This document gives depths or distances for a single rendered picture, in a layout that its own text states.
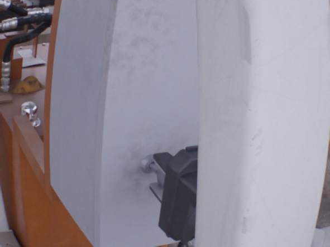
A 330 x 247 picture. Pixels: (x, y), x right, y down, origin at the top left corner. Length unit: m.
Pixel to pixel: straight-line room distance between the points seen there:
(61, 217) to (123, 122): 0.73
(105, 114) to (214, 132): 0.38
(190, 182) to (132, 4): 0.21
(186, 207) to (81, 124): 0.21
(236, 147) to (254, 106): 0.02
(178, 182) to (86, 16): 0.25
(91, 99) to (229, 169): 0.43
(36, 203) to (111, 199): 0.61
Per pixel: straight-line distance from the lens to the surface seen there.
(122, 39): 0.63
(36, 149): 1.06
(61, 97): 0.81
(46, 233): 1.37
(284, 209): 0.29
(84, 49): 0.71
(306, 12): 0.27
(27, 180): 1.26
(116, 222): 0.74
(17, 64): 1.57
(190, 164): 0.60
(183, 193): 0.60
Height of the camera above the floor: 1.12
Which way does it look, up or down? 22 degrees down
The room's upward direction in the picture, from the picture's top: 7 degrees clockwise
